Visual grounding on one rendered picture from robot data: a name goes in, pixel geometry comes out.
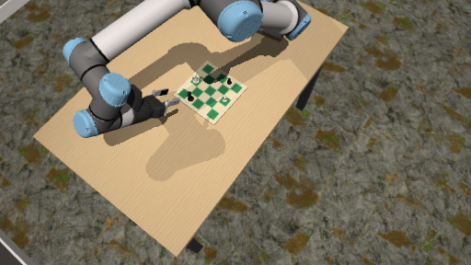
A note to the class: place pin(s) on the green and cream chessboard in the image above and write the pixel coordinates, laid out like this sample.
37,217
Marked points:
209,92

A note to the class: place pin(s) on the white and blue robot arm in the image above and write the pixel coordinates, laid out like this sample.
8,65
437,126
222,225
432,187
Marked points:
237,20

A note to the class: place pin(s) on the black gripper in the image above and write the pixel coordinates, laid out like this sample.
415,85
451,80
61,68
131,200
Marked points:
151,107

